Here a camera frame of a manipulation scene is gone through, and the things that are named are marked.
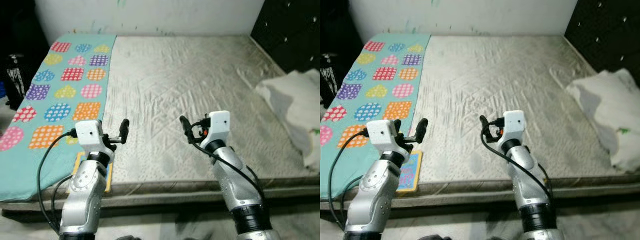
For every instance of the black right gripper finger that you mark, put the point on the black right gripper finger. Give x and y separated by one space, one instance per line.
185 126
484 123

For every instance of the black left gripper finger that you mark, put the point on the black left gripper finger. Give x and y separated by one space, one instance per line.
396 125
421 128
124 128

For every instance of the colourful children's book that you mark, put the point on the colourful children's book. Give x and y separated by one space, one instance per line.
410 172
108 180

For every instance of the white pillow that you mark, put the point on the white pillow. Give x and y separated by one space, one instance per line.
295 110
610 110

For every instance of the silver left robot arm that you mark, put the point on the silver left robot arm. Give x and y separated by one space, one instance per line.
372 200
82 200

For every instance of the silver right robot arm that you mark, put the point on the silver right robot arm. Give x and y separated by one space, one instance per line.
240 185
527 185

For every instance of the grey patterned mattress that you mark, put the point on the grey patterned mattress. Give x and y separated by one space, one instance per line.
190 100
500 100

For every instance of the teal patterned blanket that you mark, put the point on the teal patterned blanket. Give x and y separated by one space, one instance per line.
380 75
60 75

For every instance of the black patterned bag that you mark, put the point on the black patterned bag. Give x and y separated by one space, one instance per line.
17 80
327 80

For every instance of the black tufted headboard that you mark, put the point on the black tufted headboard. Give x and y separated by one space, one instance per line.
605 30
290 25

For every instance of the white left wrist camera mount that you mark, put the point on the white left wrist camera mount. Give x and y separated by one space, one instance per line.
89 132
382 132

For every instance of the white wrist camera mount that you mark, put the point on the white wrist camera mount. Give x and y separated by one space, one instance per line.
217 125
89 132
382 132
515 125

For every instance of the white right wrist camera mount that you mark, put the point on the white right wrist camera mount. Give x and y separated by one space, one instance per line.
515 125
217 125

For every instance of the black bed frame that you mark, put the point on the black bed frame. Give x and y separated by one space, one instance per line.
150 205
475 200

